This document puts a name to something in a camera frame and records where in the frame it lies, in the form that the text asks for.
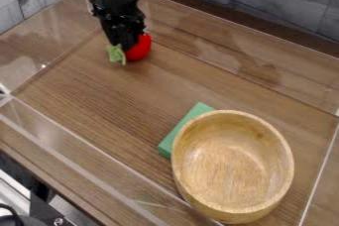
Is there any green sponge block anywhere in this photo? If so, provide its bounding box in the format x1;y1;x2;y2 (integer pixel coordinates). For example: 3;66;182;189
158;101;218;161

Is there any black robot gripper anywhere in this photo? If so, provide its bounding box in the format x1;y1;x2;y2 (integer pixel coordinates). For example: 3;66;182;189
91;0;146;51

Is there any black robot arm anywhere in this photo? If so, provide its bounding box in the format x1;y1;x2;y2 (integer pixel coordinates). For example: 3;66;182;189
90;0;146;51

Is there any wooden bowl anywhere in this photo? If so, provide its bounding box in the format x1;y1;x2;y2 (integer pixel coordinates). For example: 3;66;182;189
171;110;296;224

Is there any clear acrylic enclosure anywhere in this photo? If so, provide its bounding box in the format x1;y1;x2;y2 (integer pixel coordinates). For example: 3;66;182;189
0;0;339;226

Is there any red plush strawberry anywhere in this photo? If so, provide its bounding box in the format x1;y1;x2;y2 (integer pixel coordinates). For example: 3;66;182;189
107;34;153;64

